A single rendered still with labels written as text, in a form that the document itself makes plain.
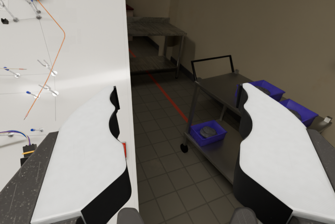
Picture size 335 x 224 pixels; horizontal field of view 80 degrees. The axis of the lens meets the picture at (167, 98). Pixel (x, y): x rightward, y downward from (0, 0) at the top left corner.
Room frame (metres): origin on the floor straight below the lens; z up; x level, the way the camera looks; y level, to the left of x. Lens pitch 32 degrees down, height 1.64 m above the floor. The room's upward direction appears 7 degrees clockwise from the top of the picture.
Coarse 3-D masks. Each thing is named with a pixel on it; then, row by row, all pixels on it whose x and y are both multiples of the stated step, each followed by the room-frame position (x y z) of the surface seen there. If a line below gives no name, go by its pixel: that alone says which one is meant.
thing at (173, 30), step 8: (128, 16) 3.55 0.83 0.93; (128, 24) 3.40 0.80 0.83; (136, 24) 3.48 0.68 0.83; (144, 24) 3.55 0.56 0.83; (152, 24) 3.63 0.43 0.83; (160, 24) 3.71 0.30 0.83; (168, 24) 3.80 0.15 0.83; (128, 32) 2.93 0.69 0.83; (136, 32) 2.99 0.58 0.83; (144, 32) 3.05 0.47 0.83; (152, 32) 3.11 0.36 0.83; (160, 32) 3.17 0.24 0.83; (168, 32) 3.23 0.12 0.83; (176, 32) 3.30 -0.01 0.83; (184, 32) 3.37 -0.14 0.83; (152, 56) 3.73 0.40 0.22; (160, 56) 3.78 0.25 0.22; (136, 64) 3.25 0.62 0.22; (144, 64) 3.29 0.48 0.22; (152, 64) 3.34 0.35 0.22; (160, 64) 3.39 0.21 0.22; (168, 64) 3.44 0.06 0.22; (176, 72) 3.34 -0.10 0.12
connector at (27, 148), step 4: (28, 144) 0.40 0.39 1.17; (32, 144) 0.40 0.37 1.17; (36, 144) 0.41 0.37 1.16; (24, 148) 0.39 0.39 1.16; (28, 148) 0.39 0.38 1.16; (32, 148) 0.39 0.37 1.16; (24, 152) 0.38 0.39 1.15; (32, 152) 0.39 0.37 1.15; (24, 156) 0.37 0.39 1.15; (28, 156) 0.38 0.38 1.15
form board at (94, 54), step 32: (64, 0) 0.81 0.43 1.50; (96, 0) 0.85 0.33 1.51; (0, 32) 0.66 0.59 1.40; (32, 32) 0.69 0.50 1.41; (96, 32) 0.77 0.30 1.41; (0, 64) 0.59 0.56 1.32; (32, 64) 0.62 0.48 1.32; (64, 64) 0.65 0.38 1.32; (96, 64) 0.68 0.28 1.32; (128, 64) 0.72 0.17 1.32; (0, 96) 0.52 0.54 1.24; (32, 96) 0.55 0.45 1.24; (64, 96) 0.58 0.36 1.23; (128, 96) 0.64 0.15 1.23; (0, 128) 0.46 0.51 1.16; (128, 128) 0.56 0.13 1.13; (0, 160) 0.39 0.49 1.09; (128, 160) 0.49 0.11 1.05
